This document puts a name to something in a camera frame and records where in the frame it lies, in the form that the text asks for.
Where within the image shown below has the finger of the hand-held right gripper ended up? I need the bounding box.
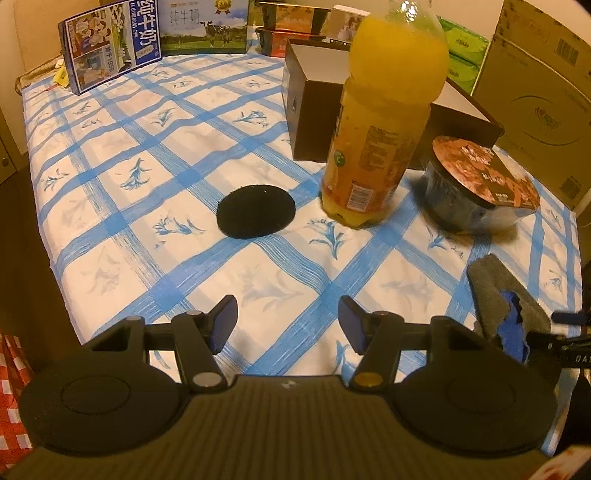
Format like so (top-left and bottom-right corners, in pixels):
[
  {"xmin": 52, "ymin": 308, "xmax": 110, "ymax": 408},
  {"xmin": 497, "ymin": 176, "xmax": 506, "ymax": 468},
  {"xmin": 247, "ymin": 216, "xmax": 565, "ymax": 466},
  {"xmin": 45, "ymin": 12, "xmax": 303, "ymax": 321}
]
[
  {"xmin": 496, "ymin": 288, "xmax": 591, "ymax": 368},
  {"xmin": 551, "ymin": 309, "xmax": 591, "ymax": 325}
]

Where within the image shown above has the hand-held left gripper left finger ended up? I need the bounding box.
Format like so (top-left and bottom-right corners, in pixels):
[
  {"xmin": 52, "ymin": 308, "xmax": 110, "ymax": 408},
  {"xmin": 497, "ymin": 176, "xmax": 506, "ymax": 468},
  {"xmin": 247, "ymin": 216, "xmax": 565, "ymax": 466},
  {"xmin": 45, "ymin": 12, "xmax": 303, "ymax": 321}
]
[{"xmin": 88, "ymin": 294, "xmax": 239, "ymax": 394}]

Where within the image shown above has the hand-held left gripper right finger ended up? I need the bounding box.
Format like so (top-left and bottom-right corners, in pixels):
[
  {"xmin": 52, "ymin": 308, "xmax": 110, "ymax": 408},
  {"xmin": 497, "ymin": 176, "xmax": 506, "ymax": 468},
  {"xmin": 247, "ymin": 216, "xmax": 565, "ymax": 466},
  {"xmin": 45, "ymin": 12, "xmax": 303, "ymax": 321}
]
[{"xmin": 338, "ymin": 295, "xmax": 486, "ymax": 394}]

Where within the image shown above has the black round pad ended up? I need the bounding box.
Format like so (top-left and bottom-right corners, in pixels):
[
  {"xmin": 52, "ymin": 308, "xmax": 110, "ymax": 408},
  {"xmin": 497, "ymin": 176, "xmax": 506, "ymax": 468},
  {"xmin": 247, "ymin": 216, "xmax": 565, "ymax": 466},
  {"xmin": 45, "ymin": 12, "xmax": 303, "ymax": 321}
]
[{"xmin": 217, "ymin": 185, "xmax": 297, "ymax": 240}]

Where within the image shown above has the instant noodle bowl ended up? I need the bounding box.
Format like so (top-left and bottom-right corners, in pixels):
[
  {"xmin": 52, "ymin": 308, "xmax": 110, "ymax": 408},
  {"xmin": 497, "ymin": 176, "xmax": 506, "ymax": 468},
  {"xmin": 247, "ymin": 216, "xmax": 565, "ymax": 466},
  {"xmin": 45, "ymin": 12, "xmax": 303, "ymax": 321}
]
[{"xmin": 422, "ymin": 135, "xmax": 541, "ymax": 234}]

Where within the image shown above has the pink white packet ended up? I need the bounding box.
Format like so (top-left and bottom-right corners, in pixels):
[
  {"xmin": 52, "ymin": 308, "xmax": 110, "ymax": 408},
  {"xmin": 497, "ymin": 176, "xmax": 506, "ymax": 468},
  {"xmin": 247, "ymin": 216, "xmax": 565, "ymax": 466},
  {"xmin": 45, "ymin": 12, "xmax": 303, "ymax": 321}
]
[{"xmin": 539, "ymin": 444, "xmax": 591, "ymax": 480}]

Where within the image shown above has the orange juice bottle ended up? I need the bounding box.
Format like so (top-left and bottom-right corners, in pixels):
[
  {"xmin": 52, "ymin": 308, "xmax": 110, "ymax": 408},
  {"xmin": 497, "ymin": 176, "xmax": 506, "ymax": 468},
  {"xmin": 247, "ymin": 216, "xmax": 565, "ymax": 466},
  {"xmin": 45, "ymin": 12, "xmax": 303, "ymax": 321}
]
[{"xmin": 320, "ymin": 0, "xmax": 450, "ymax": 230}]

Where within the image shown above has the large brown cardboard box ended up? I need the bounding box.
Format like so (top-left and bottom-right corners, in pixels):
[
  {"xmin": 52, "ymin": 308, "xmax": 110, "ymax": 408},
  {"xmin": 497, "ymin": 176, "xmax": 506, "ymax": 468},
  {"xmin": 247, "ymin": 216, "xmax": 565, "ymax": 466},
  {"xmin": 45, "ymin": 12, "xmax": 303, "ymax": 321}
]
[{"xmin": 471, "ymin": 34, "xmax": 591, "ymax": 213}]

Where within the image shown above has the blue checked tablecloth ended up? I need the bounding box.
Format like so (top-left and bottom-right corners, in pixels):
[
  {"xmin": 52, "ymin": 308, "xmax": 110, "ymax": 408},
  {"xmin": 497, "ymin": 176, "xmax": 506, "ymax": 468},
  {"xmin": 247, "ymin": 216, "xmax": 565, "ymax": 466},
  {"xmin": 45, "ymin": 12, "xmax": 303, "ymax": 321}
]
[{"xmin": 18, "ymin": 46, "xmax": 583, "ymax": 385}]

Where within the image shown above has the dark brown cardboard box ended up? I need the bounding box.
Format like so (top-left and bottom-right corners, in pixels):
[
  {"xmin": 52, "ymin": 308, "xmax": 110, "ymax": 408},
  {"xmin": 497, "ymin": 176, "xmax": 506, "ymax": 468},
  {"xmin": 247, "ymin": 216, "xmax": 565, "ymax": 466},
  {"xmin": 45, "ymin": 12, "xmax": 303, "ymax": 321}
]
[{"xmin": 283, "ymin": 39, "xmax": 504, "ymax": 170}]

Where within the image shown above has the red checked bag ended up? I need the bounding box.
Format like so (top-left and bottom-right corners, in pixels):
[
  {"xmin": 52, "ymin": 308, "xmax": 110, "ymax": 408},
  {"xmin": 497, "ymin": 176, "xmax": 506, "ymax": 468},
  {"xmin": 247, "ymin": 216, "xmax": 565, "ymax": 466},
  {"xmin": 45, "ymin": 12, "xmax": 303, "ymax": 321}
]
[{"xmin": 0, "ymin": 332, "xmax": 36, "ymax": 454}]

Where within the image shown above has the stack of green tissue packs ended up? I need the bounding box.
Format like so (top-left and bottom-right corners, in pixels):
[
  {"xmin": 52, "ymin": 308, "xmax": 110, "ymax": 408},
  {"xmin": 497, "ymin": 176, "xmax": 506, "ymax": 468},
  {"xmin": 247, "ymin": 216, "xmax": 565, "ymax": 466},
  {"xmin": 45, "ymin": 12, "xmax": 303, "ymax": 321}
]
[{"xmin": 434, "ymin": 16, "xmax": 491, "ymax": 96}]

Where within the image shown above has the wooden cabinet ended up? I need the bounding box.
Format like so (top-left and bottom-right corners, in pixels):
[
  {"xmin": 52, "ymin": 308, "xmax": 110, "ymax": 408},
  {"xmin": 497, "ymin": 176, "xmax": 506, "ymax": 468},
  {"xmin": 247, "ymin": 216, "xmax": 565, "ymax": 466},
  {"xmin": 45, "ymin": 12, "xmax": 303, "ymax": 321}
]
[{"xmin": 0, "ymin": 104, "xmax": 30, "ymax": 174}]

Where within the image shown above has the orange black food box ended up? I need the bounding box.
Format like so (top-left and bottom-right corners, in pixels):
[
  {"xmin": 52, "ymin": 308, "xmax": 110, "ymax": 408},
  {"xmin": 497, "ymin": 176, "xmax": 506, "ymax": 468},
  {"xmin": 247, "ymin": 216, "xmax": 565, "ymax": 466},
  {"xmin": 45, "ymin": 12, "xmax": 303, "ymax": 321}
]
[
  {"xmin": 256, "ymin": 1, "xmax": 332, "ymax": 36},
  {"xmin": 255, "ymin": 27, "xmax": 297, "ymax": 57}
]

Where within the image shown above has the barcode brown cardboard box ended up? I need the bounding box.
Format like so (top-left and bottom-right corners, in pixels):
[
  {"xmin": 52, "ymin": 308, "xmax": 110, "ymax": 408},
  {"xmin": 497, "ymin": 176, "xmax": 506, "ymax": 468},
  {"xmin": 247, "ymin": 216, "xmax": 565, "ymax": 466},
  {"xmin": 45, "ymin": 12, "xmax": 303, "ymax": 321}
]
[{"xmin": 493, "ymin": 0, "xmax": 591, "ymax": 72}]

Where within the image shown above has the green milk carton box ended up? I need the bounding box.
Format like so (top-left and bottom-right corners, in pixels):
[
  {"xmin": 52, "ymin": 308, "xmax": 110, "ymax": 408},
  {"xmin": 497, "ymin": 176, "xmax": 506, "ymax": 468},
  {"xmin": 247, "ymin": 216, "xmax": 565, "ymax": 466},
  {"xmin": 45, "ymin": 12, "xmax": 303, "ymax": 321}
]
[{"xmin": 157, "ymin": 0, "xmax": 253, "ymax": 57}]

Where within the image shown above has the blue milk carton box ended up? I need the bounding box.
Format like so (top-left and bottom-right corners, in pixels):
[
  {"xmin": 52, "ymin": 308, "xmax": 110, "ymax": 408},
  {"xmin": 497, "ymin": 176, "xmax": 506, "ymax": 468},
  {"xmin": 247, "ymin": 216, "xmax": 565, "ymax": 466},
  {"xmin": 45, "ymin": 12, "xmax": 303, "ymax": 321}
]
[{"xmin": 58, "ymin": 0, "xmax": 163, "ymax": 96}]

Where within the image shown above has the white picture box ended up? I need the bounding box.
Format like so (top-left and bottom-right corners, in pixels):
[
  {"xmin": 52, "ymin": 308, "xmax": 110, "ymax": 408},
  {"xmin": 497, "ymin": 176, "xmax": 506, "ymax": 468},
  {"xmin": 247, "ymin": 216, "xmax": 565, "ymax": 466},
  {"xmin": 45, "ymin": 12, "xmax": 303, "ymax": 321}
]
[{"xmin": 329, "ymin": 4, "xmax": 371, "ymax": 48}]

